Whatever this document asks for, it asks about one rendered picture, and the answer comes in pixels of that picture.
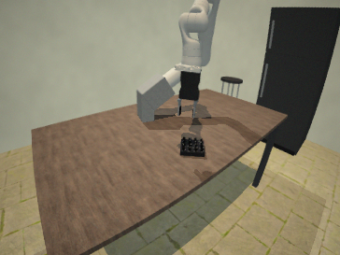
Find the black knob box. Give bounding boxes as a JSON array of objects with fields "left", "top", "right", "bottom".
[{"left": 180, "top": 137, "right": 205, "bottom": 157}]

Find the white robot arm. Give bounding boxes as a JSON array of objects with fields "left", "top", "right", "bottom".
[{"left": 163, "top": 0, "right": 220, "bottom": 88}]

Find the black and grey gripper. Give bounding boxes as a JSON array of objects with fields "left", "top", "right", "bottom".
[{"left": 175, "top": 55, "right": 202, "bottom": 118}]

